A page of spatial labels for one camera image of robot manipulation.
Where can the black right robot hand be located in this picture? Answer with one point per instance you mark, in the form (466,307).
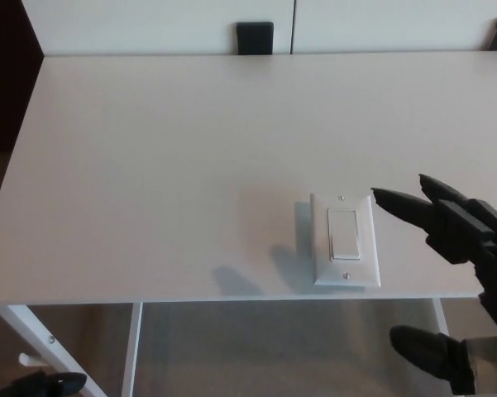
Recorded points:
(459,231)

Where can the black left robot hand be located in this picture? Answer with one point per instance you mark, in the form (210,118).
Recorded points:
(45,384)

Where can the white rocker light switch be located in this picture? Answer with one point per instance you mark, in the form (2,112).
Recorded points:
(343,235)

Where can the white cylindrical peg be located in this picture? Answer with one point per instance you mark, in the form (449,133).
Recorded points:
(31,359)

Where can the white metal table leg frame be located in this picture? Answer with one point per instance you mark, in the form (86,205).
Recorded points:
(440,314)
(37,331)

